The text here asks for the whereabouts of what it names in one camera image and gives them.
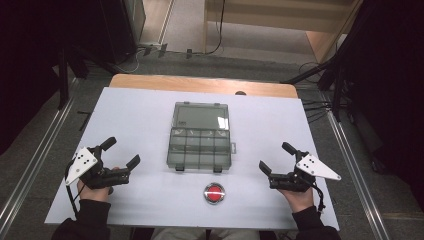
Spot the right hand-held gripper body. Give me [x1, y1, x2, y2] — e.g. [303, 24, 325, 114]
[268, 150, 342, 193]

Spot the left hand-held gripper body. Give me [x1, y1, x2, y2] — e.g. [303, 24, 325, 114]
[64, 146, 131, 190]

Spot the red round badge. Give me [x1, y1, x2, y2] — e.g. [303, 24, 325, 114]
[203, 182, 226, 206]

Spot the clear plastic compartment box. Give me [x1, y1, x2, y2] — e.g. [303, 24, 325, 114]
[166, 101, 237, 173]

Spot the person's left hand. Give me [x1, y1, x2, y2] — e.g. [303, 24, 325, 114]
[76, 166, 120, 203]

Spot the person's right hand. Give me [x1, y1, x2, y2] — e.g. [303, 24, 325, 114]
[279, 186, 315, 214]

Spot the white table mat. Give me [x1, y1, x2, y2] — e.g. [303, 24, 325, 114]
[44, 86, 340, 232]

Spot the black metal stand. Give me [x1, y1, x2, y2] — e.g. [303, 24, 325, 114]
[279, 49, 354, 123]
[49, 43, 121, 111]

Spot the wooden table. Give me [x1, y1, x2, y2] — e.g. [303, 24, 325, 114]
[109, 73, 299, 99]

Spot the wooden cabinet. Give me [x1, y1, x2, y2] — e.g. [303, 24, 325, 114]
[202, 0, 364, 64]

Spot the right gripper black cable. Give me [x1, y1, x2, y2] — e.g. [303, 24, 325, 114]
[311, 182, 327, 214]

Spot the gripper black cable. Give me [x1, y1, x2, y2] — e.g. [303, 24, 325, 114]
[311, 182, 327, 214]
[64, 159, 85, 218]

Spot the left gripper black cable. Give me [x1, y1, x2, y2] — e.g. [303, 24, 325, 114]
[64, 159, 85, 218]

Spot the bundle of black cables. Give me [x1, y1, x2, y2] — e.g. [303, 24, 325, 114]
[298, 61, 338, 124]

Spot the white floor cable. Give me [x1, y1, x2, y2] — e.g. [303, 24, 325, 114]
[113, 43, 148, 75]

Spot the black floor cable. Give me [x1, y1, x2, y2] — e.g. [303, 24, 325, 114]
[191, 0, 227, 56]

